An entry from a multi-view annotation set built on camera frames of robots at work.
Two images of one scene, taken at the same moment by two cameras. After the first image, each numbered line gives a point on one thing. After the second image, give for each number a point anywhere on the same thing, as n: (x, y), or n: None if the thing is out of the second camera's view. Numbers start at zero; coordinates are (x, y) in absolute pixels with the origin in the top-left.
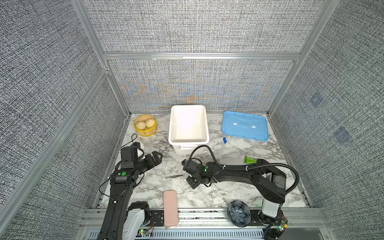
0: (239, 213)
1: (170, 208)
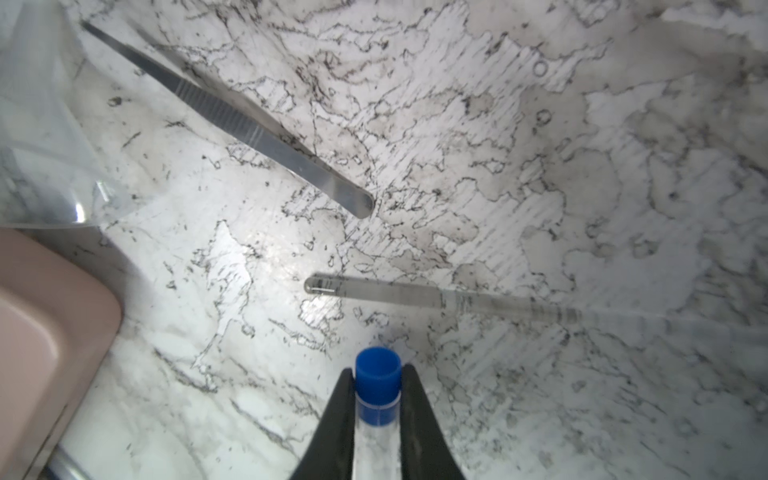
0: None
1: (59, 320)
